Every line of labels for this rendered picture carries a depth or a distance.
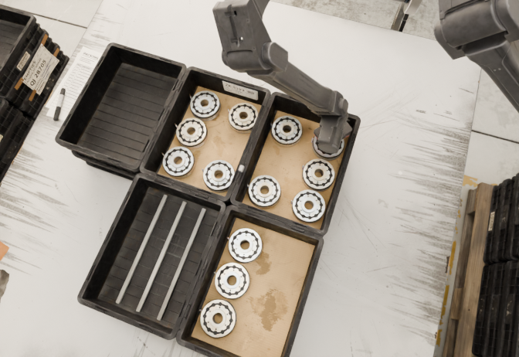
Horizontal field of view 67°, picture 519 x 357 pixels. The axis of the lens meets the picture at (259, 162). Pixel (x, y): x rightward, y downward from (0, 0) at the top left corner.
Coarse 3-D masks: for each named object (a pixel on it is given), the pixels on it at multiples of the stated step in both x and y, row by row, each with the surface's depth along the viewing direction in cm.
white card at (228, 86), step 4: (224, 84) 133; (228, 84) 132; (232, 84) 131; (224, 88) 136; (228, 88) 135; (232, 88) 134; (236, 88) 133; (240, 88) 132; (244, 88) 131; (232, 92) 136; (236, 92) 135; (240, 92) 134; (244, 92) 133; (248, 92) 132; (252, 92) 131; (256, 92) 130; (244, 96) 136; (248, 96) 135; (252, 96) 134; (256, 96) 133
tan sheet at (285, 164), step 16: (304, 128) 134; (272, 144) 133; (304, 144) 132; (272, 160) 131; (288, 160) 131; (304, 160) 131; (336, 160) 130; (256, 176) 129; (272, 176) 129; (288, 176) 129; (320, 176) 129; (336, 176) 128; (288, 192) 127; (320, 192) 127; (272, 208) 126; (288, 208) 125; (304, 224) 124; (320, 224) 123
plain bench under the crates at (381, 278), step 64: (128, 0) 171; (192, 0) 170; (192, 64) 160; (320, 64) 158; (384, 64) 157; (448, 64) 156; (384, 128) 147; (448, 128) 147; (0, 192) 144; (64, 192) 143; (384, 192) 139; (448, 192) 139; (64, 256) 136; (384, 256) 132; (448, 256) 131; (0, 320) 129; (64, 320) 129; (320, 320) 126; (384, 320) 126
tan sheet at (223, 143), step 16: (224, 96) 140; (224, 112) 137; (208, 128) 136; (224, 128) 135; (176, 144) 134; (208, 144) 134; (224, 144) 133; (240, 144) 133; (208, 160) 132; (224, 160) 132; (192, 176) 130; (224, 192) 128
